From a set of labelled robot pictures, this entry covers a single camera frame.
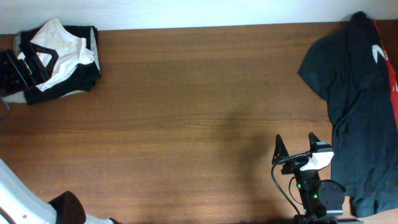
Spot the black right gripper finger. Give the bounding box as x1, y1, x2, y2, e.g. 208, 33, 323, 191
308, 132, 323, 151
272, 134, 289, 165

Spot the white t-shirt with robot print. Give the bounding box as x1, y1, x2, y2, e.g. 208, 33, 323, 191
29, 18, 94, 91

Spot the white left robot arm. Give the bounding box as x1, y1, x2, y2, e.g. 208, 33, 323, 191
1, 43, 118, 224

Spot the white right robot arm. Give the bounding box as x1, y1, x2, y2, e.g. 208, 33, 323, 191
271, 133, 346, 224

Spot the folded black clothes stack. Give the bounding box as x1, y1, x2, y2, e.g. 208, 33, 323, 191
0, 24, 103, 106

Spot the black garment pile on right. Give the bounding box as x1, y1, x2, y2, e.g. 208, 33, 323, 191
298, 12, 397, 218

